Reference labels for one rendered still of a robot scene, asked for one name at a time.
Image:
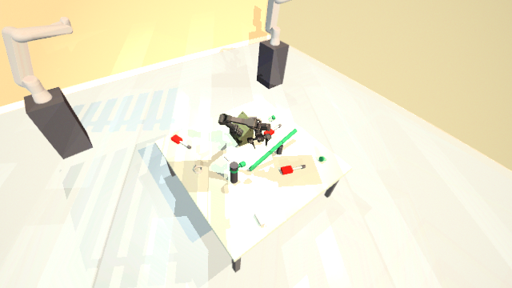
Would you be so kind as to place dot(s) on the green cylindrical tube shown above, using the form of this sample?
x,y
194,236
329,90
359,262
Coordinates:
x,y
272,150

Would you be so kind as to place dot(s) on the green cup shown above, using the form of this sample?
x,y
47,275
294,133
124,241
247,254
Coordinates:
x,y
241,164

